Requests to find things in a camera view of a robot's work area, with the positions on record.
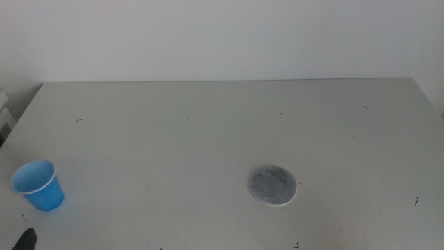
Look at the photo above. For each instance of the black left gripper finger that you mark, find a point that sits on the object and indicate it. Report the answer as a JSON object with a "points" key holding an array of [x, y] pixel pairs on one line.
{"points": [[27, 240]]}

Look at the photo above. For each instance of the blue plastic cup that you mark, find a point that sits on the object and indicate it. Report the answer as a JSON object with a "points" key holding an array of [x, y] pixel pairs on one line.
{"points": [[43, 198]]}

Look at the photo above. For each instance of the round grey cup mat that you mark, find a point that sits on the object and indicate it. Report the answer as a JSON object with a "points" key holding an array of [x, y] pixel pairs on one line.
{"points": [[272, 185]]}

